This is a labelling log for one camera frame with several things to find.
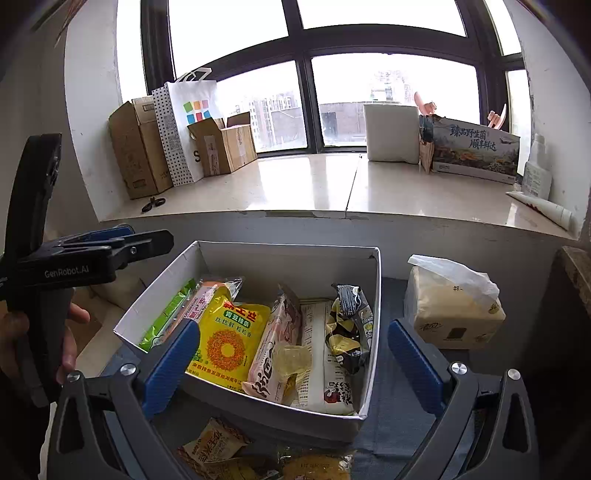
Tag pink white snack packet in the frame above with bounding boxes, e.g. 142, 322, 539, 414
242, 285, 303, 407

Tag dark window frame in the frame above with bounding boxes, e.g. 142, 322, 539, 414
141, 0, 532, 160

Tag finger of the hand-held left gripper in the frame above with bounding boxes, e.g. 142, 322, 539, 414
45, 224, 136, 246
111, 229, 175, 274

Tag pink orange snack packet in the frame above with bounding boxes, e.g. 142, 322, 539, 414
173, 275, 245, 333

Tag polka dot paper bag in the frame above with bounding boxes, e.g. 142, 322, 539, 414
152, 83, 195, 186

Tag white foam box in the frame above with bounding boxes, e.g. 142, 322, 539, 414
362, 104, 421, 164

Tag person's left hand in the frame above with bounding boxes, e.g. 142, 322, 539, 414
56, 302, 92, 386

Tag speckled stone counter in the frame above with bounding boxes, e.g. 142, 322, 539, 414
561, 246, 591, 315

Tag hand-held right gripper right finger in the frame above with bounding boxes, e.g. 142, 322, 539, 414
387, 318, 541, 480

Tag beige tissue pack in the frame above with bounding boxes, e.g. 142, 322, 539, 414
404, 254, 507, 350

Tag white tube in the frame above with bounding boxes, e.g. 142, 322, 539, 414
505, 190, 573, 230

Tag yellow printed snack packet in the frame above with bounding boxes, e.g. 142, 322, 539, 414
178, 418, 252, 480

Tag landscape print gift box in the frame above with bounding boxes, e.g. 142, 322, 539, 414
419, 114, 521, 184

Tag yellow ring print snack packet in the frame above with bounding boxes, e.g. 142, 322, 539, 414
185, 295, 272, 393

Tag white plastic bottle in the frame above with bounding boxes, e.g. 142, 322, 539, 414
522, 134, 553, 200

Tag long green white snack packet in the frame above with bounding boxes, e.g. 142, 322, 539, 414
139, 278, 197, 352

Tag white paper bag coloured squares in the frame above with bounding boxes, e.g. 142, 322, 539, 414
165, 67, 218, 183

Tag pale clear snack packet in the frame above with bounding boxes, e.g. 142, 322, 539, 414
271, 344, 312, 393

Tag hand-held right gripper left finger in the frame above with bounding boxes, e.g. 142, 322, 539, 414
46, 318, 201, 480

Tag small open cardboard box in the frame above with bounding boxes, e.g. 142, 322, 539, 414
187, 111, 258, 177

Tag tall cardboard box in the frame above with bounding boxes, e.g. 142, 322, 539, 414
108, 96, 174, 200

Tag tall white snack packet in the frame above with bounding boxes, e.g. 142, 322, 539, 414
291, 300, 358, 416

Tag marble windowsill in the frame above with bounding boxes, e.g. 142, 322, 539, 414
97, 152, 580, 241

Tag black and yellow snack packet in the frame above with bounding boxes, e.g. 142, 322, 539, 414
324, 283, 375, 374

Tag white storage box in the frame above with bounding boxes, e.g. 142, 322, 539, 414
113, 240, 383, 444

